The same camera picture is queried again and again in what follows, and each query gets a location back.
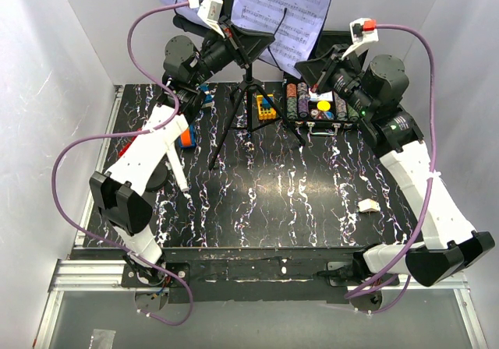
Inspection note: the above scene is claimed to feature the playing card deck box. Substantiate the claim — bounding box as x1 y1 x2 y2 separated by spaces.
310 91 334 102

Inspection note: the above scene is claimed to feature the yellow dealer chip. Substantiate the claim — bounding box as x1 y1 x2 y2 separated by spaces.
317 100 331 111

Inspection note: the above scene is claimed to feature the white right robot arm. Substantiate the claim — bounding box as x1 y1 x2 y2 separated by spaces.
295 44 495 287

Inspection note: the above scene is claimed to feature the orange blue toy car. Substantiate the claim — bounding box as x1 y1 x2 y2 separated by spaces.
178 125 196 150

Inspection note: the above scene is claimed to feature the black poker chip case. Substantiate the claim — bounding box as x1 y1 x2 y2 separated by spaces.
282 30 359 129

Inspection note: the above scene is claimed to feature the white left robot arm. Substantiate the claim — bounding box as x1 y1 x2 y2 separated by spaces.
90 16 274 287

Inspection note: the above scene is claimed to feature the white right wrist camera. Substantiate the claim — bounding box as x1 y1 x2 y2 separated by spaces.
342 18 379 60

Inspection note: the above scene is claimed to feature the blue white brick stack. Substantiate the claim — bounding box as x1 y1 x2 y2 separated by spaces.
200 84 214 108

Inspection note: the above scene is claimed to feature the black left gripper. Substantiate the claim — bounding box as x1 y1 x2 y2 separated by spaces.
192 18 277 89

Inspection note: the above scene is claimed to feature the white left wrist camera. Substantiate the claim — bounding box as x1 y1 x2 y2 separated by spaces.
197 0 223 30

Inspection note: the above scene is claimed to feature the yellow blue brick frame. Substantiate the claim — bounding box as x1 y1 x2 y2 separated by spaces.
257 95 278 122

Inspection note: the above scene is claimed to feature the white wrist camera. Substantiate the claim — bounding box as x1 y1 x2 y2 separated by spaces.
197 0 223 30
342 18 379 60

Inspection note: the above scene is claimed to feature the small white paper scrap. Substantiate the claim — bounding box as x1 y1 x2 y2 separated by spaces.
358 199 380 213

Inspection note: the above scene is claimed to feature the red toy brick house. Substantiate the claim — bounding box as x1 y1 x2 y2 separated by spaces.
118 143 131 158

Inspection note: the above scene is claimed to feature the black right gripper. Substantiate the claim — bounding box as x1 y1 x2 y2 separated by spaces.
295 44 374 118

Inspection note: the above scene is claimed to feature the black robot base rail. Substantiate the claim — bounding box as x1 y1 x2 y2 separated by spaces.
120 246 395 305

